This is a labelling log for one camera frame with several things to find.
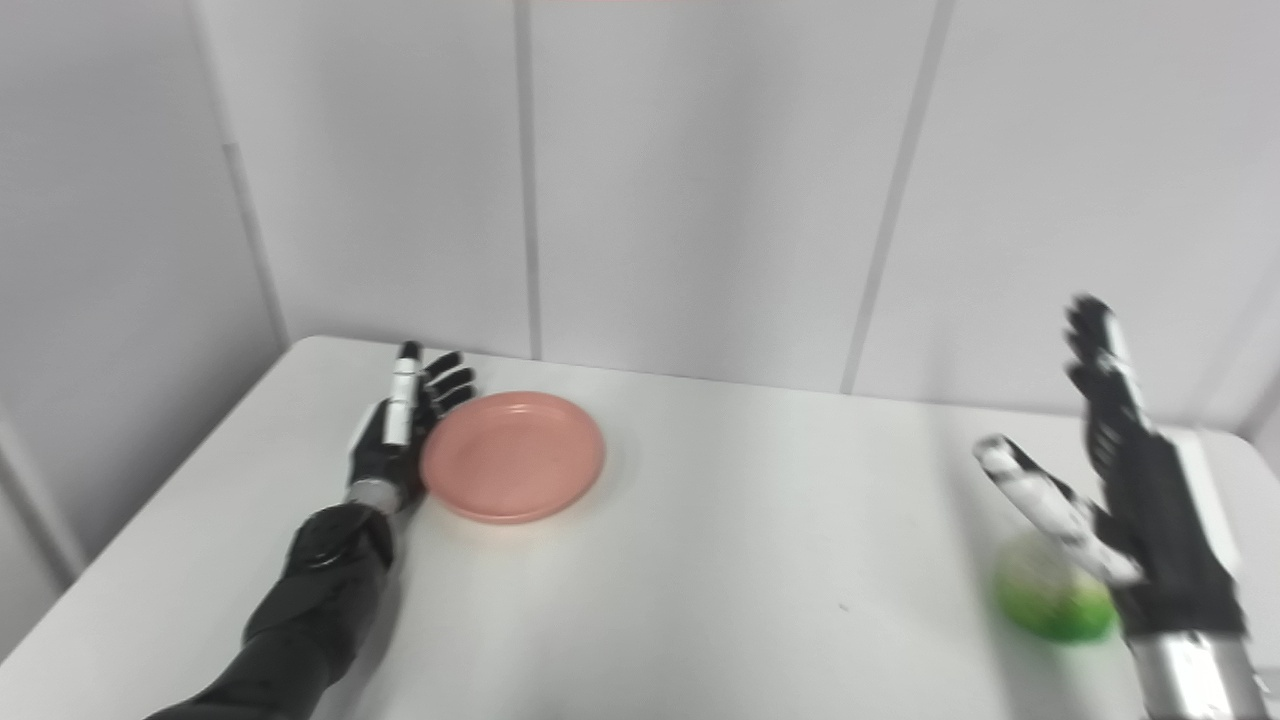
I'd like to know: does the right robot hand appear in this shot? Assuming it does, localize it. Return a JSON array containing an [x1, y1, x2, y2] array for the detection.
[[973, 294, 1251, 641]]

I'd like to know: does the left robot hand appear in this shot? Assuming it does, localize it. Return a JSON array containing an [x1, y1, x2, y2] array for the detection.
[[345, 341, 477, 516]]

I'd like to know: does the pink plate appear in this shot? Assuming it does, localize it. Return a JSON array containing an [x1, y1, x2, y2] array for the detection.
[[420, 391, 607, 525]]

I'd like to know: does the green white cabbage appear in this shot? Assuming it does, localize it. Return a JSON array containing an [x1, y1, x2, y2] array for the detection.
[[992, 530, 1117, 644]]

